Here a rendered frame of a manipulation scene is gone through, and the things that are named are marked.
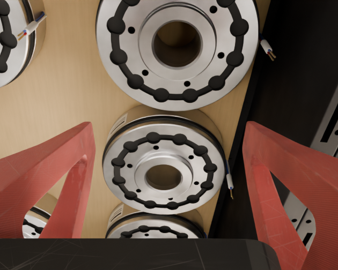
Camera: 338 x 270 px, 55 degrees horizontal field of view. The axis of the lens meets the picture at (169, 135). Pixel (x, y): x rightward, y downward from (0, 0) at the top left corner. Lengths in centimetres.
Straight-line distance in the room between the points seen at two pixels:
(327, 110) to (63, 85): 19
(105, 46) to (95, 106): 7
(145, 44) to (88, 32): 6
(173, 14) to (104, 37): 4
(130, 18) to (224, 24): 6
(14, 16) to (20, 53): 2
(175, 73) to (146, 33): 3
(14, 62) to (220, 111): 16
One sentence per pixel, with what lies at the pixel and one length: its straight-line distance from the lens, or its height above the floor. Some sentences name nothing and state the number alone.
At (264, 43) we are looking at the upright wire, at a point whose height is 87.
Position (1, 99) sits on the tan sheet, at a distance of 30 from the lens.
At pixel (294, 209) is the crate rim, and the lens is 21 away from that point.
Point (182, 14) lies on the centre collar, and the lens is 20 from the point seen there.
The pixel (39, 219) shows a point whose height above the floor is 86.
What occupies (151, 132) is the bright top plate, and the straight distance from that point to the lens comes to 25.
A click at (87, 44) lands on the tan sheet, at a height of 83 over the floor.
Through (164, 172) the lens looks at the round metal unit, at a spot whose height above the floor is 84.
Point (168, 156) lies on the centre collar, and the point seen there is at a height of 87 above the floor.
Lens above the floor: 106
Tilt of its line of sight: 54 degrees down
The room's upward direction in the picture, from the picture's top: 179 degrees counter-clockwise
